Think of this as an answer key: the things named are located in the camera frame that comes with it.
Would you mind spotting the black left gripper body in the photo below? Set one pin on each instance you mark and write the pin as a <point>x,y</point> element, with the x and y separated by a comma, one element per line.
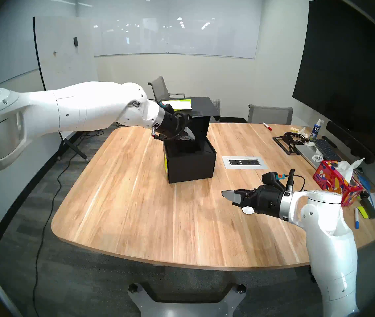
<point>172,124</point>

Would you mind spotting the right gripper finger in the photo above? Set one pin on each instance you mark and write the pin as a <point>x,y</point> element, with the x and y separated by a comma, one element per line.
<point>235,198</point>
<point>248,191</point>

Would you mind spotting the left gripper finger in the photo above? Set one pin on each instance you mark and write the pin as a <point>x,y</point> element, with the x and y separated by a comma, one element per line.
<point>188,131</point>
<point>187,137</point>

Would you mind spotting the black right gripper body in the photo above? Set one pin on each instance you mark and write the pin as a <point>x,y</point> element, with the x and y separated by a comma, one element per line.
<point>266,197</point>

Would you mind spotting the white computer mouse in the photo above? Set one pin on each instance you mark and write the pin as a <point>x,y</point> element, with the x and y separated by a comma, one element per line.
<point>248,210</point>

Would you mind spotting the black cardboard box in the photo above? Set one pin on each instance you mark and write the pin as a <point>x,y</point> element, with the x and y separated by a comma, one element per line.
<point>190,167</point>

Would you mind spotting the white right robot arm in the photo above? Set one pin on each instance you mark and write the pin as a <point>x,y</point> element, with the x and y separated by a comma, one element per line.
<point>326,240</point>

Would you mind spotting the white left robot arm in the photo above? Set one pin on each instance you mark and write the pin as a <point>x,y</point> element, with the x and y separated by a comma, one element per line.
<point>75,108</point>

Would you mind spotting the red floral tissue box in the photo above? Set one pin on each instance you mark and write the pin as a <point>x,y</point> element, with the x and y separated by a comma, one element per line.
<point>332,182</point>

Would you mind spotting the yellow sticky note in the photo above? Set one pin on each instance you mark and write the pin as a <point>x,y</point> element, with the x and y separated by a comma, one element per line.
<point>181,106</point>
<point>165,161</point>

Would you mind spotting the lime green sticky note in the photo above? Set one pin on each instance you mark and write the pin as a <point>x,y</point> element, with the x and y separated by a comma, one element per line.
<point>182,101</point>

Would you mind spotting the silver table power panel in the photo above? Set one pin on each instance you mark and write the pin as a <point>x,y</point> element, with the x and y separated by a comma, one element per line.
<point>244,162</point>

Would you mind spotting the gray mesh office chair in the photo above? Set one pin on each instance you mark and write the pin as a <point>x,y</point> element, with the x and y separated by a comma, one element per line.
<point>217,106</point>

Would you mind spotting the gray office chair with armrests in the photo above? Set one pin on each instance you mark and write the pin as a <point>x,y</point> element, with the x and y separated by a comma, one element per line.
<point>159,88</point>

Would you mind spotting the black laptop stand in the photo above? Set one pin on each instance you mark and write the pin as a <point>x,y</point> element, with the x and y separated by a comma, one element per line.
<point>281,144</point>

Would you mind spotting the silver laptop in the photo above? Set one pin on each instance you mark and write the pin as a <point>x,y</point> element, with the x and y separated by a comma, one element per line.
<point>306,154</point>

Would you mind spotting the red capped marker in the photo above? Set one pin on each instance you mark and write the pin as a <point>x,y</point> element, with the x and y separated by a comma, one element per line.
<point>266,126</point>

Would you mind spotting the small dotted white blocks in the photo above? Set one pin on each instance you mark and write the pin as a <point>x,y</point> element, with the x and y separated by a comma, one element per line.
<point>294,129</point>

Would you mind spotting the black keyboard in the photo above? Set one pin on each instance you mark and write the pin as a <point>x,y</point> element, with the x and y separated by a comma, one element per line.
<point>326,149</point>

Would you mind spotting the gray plain-back office chair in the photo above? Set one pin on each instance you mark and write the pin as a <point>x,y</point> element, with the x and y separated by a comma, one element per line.
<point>270,115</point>

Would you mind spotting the whiteboard cleaner spray bottle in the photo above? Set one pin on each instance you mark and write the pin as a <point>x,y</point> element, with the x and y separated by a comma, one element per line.
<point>315,130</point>

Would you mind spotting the white tissue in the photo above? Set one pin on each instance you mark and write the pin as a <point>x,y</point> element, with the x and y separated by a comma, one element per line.
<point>347,171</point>

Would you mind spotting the blue capped marker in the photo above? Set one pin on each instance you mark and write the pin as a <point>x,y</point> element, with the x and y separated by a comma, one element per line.
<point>356,219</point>

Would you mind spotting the yellow sticky note pad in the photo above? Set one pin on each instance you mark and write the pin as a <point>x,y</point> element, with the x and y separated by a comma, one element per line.
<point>362,213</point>

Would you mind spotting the blue fly swatter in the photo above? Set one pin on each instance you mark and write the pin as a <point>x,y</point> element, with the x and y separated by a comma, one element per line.
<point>365,182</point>

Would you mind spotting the black video conference bar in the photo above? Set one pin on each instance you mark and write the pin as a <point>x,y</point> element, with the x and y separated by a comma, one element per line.
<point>349,141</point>

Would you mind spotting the dark whiteboard eraser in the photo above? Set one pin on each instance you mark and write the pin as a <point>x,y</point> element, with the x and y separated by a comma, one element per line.
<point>369,208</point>

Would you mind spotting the rolling whiteboard on stand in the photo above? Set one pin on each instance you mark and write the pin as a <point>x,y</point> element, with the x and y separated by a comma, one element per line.
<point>65,55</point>

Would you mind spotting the glass wall whiteboard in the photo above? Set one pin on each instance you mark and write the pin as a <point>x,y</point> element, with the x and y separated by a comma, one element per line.
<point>174,29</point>

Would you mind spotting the large black wall screen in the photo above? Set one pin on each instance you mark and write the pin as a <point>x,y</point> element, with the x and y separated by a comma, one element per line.
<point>346,62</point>

